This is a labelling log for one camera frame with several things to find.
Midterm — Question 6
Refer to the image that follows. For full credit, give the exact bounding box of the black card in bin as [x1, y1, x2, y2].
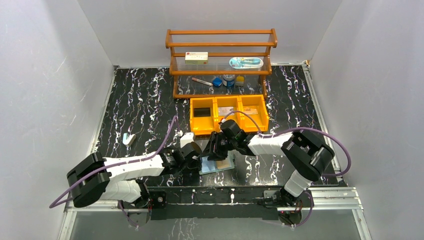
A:
[193, 107, 212, 118]

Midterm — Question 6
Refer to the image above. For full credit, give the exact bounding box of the blue oval packaged item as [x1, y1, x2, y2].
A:
[228, 57, 264, 70]

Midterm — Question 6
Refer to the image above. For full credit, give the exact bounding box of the brown white marker pen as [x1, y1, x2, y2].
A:
[191, 77, 213, 87]

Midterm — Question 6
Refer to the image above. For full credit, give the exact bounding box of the small white blue stapler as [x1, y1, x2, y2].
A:
[122, 132, 136, 148]

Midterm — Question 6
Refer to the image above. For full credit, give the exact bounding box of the silver card in bin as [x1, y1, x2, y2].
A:
[217, 106, 234, 117]

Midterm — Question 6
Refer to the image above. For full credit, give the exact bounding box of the orange three-compartment bin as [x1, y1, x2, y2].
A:
[189, 95, 270, 136]

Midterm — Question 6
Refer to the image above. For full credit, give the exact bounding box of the wooden shelf rack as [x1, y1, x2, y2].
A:
[165, 28, 278, 99]

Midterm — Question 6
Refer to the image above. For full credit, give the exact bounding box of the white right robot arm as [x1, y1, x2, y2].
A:
[199, 120, 335, 200]

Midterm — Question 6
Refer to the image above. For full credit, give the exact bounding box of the green card holder wallet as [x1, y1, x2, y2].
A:
[199, 152, 235, 175]

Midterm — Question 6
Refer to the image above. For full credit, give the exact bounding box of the small yellow object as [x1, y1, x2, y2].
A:
[234, 75, 245, 87]

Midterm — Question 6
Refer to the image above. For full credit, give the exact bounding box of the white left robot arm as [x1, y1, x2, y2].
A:
[66, 141, 202, 208]

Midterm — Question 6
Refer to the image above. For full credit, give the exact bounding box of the white red box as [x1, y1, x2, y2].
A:
[184, 51, 209, 65]

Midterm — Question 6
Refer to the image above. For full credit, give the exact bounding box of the small blue object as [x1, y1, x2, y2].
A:
[212, 77, 223, 88]

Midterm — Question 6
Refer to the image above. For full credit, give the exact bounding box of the beige card in bin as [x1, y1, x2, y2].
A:
[243, 106, 259, 115]

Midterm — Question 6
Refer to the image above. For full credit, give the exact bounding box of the round blue white tin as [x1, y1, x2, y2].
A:
[222, 74, 236, 88]

